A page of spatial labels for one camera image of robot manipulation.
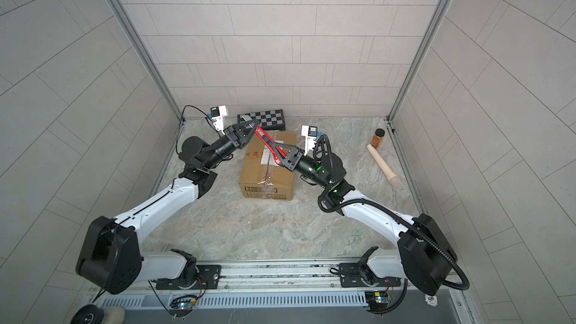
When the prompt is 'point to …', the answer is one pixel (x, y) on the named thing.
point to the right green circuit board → (378, 301)
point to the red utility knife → (269, 145)
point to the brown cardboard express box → (261, 175)
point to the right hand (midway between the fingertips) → (271, 151)
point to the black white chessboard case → (272, 120)
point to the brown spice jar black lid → (376, 138)
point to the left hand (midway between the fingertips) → (264, 126)
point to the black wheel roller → (88, 314)
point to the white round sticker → (431, 300)
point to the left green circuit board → (183, 304)
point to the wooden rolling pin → (389, 174)
